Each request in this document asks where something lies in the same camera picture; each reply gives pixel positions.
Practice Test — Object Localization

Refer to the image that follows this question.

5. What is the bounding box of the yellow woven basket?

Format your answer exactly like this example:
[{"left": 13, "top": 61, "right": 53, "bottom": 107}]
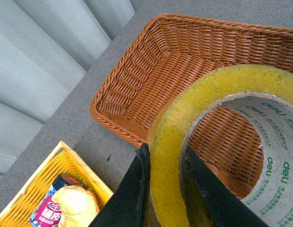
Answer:
[{"left": 0, "top": 141, "right": 113, "bottom": 227}]

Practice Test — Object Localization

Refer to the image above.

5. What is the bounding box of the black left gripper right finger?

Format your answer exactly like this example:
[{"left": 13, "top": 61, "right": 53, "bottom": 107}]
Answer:
[{"left": 181, "top": 147, "right": 267, "bottom": 227}]

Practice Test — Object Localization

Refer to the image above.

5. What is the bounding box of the toy bread roll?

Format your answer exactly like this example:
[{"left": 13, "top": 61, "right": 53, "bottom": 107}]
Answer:
[{"left": 52, "top": 185, "right": 100, "bottom": 227}]

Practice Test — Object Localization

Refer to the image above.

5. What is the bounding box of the white pleated curtain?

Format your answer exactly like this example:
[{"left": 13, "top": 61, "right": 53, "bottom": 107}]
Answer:
[{"left": 0, "top": 0, "right": 143, "bottom": 180}]

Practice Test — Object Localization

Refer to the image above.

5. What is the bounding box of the small pink labelled can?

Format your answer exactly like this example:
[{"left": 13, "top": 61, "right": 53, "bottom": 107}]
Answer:
[{"left": 29, "top": 173, "right": 82, "bottom": 227}]

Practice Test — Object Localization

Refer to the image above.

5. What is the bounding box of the brown wicker basket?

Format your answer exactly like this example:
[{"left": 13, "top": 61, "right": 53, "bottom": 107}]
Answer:
[{"left": 90, "top": 14, "right": 293, "bottom": 199}]

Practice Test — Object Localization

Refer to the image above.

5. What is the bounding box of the yellow packing tape roll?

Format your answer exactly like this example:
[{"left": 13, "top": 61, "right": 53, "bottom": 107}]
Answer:
[{"left": 147, "top": 64, "right": 293, "bottom": 227}]

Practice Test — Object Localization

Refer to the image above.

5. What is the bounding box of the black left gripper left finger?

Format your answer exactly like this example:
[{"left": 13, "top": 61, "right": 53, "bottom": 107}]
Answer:
[{"left": 90, "top": 143, "right": 151, "bottom": 227}]

